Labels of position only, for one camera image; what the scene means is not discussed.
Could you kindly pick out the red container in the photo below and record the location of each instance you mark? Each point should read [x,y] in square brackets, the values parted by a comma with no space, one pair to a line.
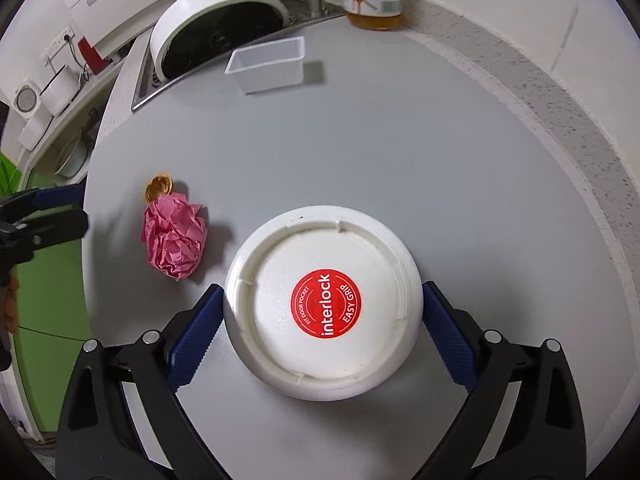
[92,55]

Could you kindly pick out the steel sink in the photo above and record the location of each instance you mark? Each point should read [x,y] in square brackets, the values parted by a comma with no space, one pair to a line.
[144,91]

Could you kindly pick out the pink crumpled paper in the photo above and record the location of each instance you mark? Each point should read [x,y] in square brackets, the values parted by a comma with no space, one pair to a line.
[175,240]

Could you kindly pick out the person's left hand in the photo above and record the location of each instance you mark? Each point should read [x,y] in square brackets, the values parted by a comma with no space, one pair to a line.
[11,305]

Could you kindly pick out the small white square appliance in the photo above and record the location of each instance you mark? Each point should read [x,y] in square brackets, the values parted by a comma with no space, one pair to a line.
[26,99]

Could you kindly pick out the white rice cooker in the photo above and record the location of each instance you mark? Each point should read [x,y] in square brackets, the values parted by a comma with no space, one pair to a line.
[57,90]

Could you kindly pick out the white plastic tray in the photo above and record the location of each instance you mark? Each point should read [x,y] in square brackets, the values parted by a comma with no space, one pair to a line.
[272,75]

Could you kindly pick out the white lid with red label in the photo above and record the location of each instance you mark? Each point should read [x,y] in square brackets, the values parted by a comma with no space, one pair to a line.
[280,310]

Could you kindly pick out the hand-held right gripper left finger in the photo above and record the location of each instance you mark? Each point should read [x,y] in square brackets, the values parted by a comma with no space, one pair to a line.
[195,337]

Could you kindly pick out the white dishwasher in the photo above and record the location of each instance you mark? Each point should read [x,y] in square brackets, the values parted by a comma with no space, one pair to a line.
[125,0]

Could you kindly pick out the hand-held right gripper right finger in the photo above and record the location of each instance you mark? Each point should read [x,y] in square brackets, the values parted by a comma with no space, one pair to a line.
[450,335]

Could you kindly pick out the walnut shell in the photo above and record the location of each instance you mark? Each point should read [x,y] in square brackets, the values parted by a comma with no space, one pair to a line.
[160,187]

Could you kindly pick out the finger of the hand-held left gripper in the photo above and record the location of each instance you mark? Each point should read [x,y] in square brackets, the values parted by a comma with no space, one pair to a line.
[60,227]
[57,196]

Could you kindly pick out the white wall outlet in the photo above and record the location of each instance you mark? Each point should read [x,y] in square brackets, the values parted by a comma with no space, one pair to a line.
[59,46]

